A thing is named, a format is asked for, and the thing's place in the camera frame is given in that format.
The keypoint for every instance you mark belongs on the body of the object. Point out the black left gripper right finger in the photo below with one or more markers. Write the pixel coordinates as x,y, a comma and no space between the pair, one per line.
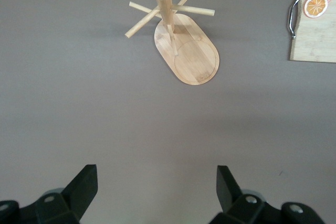
236,208

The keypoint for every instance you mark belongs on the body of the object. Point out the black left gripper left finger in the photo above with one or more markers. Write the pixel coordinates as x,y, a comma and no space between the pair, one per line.
76,195

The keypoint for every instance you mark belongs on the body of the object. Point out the wooden mug tree rack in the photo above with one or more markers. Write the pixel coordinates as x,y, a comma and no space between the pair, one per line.
194,61

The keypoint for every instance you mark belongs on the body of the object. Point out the bamboo cutting board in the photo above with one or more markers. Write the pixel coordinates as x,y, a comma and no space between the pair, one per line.
315,40

